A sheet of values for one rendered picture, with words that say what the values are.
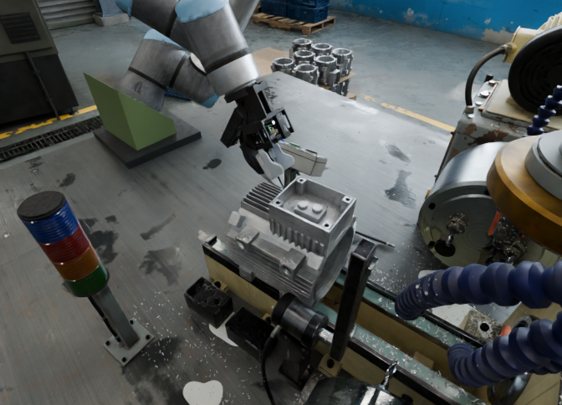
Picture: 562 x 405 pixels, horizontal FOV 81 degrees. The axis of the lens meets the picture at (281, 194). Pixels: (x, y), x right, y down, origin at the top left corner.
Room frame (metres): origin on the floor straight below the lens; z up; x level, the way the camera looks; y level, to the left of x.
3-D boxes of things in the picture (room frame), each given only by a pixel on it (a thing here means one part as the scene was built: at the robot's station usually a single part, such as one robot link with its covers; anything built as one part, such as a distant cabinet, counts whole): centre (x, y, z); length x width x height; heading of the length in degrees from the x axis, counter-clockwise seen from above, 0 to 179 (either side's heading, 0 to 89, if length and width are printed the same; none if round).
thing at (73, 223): (0.35, 0.34, 1.19); 0.06 x 0.06 x 0.04
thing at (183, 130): (1.22, 0.56, 0.81); 0.32 x 0.32 x 0.03; 44
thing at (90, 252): (0.35, 0.34, 1.10); 0.06 x 0.06 x 0.04
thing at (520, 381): (0.22, -0.35, 1.01); 0.15 x 0.02 x 0.15; 144
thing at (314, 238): (0.43, -0.06, 1.11); 0.12 x 0.11 x 0.07; 55
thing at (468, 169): (0.56, -0.48, 1.04); 0.37 x 0.25 x 0.25; 144
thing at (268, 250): (0.45, -0.02, 1.01); 0.20 x 0.19 x 0.19; 55
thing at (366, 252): (0.24, -0.09, 1.12); 0.04 x 0.03 x 0.26; 54
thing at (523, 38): (0.80, -0.62, 1.16); 0.33 x 0.26 x 0.42; 144
